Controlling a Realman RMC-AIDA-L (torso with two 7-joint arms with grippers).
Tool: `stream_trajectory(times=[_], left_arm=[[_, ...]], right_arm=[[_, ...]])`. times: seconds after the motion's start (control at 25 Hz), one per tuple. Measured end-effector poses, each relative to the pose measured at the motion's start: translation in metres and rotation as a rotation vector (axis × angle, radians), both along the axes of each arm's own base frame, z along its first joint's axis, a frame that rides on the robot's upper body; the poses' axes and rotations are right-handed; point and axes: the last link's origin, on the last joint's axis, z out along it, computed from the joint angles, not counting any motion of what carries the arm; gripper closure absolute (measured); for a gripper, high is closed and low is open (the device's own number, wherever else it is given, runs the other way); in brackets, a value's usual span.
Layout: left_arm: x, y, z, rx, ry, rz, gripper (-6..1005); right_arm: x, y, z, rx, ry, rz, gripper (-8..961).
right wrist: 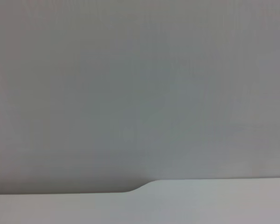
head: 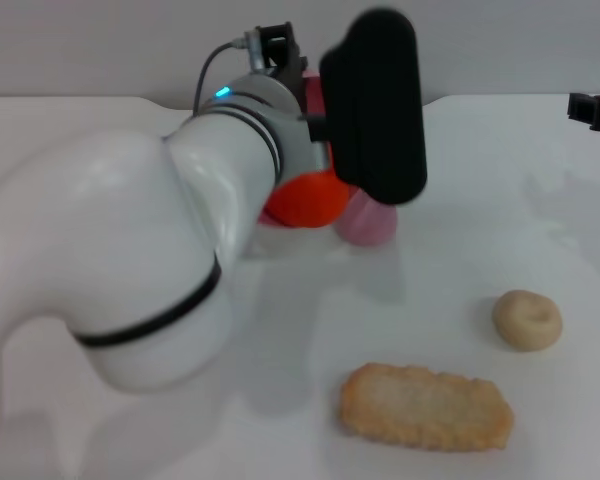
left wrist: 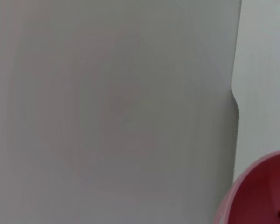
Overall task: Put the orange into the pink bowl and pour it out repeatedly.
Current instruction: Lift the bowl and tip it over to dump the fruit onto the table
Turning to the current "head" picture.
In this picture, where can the beige toy doughnut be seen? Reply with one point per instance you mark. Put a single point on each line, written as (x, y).
(527, 320)

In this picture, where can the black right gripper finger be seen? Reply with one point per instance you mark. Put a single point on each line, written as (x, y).
(592, 110)

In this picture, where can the left wrist camera housing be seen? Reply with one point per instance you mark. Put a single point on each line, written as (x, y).
(375, 105)

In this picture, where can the orange toy fruit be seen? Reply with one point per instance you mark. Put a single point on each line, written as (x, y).
(305, 202)

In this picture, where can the golden toy toast slice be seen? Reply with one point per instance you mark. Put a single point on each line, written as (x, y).
(425, 407)

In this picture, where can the pink toy bun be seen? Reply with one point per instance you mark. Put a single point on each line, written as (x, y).
(370, 225)

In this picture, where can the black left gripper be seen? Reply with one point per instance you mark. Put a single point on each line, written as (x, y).
(282, 52)

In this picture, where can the pink plastic bowl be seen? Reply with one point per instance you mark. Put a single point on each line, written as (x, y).
(314, 92)

